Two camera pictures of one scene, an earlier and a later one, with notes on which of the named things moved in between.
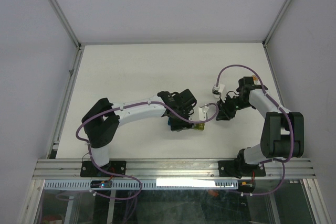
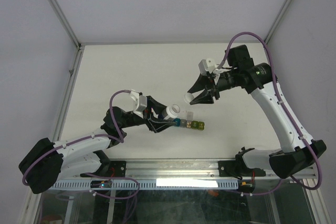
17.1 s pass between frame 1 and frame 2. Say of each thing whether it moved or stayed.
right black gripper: moved
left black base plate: stayed
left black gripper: moved
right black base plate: stayed
